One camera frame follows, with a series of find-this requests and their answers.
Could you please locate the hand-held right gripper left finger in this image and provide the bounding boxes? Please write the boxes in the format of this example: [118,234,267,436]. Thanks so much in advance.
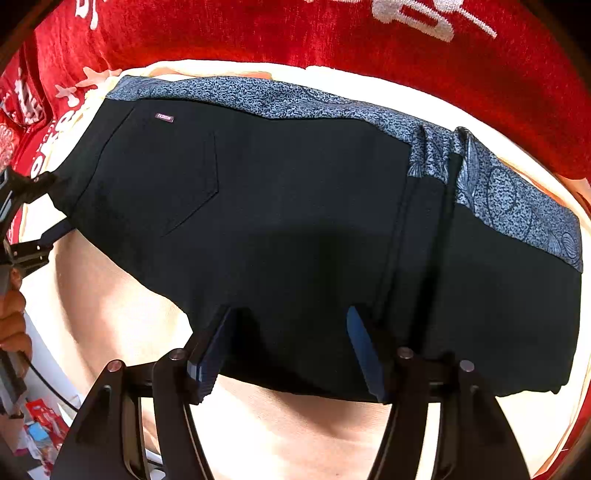
[50,307,237,480]

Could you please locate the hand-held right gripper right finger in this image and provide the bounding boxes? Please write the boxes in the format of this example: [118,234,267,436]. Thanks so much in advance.
[346,305,533,480]

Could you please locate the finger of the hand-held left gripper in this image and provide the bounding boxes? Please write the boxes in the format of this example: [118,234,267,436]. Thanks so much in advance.
[0,167,71,243]
[0,220,75,280]

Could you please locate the black pants with blue stripes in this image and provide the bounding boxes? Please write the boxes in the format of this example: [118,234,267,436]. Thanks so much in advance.
[48,75,585,400]

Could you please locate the person's left hand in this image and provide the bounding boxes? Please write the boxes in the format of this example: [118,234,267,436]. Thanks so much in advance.
[0,268,34,357]

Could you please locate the red packet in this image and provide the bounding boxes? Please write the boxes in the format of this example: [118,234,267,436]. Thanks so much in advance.
[24,398,71,448]

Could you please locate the cream cloth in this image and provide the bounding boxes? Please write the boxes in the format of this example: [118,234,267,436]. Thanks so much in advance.
[18,60,589,480]

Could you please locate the red printed blanket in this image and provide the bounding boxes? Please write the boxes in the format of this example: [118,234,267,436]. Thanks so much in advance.
[0,0,591,245]

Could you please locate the black cable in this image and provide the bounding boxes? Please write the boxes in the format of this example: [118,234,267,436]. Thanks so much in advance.
[18,350,84,412]

